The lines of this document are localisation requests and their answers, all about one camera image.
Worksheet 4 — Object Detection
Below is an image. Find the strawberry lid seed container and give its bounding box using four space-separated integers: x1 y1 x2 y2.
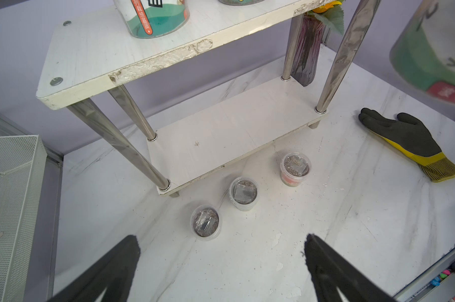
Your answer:
114 0 190 39

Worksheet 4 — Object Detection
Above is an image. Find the aluminium cage frame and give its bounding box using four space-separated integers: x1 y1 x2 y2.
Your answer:
0 114 64 173

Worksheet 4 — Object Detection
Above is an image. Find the sunflower lid seed container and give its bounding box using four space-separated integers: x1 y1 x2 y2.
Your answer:
219 0 263 6

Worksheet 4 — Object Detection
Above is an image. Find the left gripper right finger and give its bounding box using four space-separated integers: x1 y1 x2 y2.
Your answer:
304 234 395 301

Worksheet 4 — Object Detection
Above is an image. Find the white two-tier shelf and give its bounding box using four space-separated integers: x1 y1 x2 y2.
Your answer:
35 0 382 197

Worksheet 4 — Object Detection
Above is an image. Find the small red-based clear cup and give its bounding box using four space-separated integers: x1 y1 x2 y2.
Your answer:
280 152 312 187

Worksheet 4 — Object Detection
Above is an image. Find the aluminium front rail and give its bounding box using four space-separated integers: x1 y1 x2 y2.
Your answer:
393 246 455 301

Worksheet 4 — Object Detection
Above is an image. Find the yellow sunflower plant pot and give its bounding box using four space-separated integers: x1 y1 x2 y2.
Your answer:
291 1 345 87

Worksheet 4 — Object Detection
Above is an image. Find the white mesh wall rack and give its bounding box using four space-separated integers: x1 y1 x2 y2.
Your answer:
0 150 46 301

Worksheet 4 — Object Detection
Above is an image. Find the black yellow work glove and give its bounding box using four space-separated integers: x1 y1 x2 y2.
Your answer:
359 108 455 182

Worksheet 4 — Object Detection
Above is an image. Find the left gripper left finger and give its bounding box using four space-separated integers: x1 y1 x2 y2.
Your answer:
50 235 141 301

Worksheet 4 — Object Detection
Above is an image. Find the pink flower lid seed container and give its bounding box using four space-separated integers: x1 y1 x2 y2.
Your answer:
389 1 455 106

